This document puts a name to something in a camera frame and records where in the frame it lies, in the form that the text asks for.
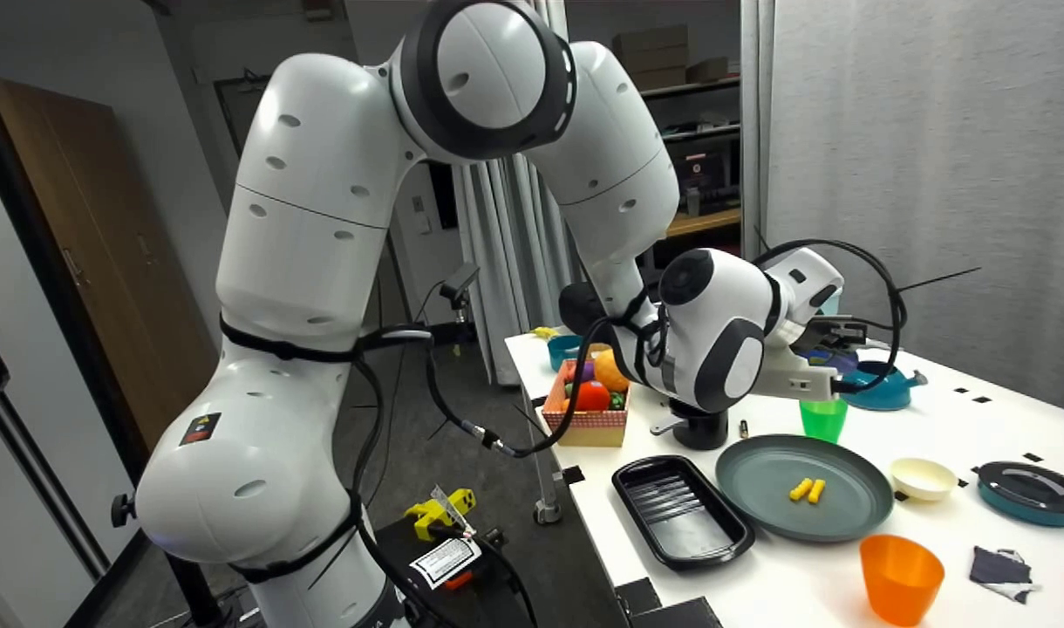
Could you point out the red plush tomato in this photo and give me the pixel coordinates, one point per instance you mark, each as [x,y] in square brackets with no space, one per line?
[590,396]

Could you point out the black backpack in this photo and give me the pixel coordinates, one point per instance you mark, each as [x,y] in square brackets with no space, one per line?
[581,312]

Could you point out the yellow toy fry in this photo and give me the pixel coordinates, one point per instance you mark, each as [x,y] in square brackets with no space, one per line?
[802,489]
[819,489]

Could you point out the dark bowl with lid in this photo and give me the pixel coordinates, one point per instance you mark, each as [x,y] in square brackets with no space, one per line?
[1035,492]

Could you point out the small cream bowl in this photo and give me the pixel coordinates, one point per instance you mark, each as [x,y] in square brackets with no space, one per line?
[922,478]

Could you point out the brown wooden panel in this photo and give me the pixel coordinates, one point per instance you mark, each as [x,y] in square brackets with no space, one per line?
[89,232]

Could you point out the grey plate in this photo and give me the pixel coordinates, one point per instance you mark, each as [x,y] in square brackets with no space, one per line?
[775,510]

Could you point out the orange plastic cup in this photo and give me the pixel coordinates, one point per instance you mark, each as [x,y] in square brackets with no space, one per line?
[902,581]

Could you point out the yellow clamp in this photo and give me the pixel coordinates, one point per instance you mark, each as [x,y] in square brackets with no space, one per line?
[436,510]

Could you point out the teal toy kettle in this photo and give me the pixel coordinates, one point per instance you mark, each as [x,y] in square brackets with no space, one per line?
[881,390]

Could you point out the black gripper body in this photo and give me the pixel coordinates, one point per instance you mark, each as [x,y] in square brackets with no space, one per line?
[836,338]

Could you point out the green plastic cup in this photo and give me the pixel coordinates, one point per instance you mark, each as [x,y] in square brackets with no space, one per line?
[826,421]

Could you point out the purple plush fruit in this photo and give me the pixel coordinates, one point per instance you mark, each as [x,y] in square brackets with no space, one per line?
[581,370]

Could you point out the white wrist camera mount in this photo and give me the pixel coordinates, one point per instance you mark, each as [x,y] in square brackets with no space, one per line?
[805,381]

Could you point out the black grill tray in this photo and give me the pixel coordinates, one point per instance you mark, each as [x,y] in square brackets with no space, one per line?
[678,510]

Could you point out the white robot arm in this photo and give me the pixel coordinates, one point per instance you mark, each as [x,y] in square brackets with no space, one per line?
[307,210]

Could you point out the background storage shelf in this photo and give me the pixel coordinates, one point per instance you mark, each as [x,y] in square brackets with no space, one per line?
[699,221]

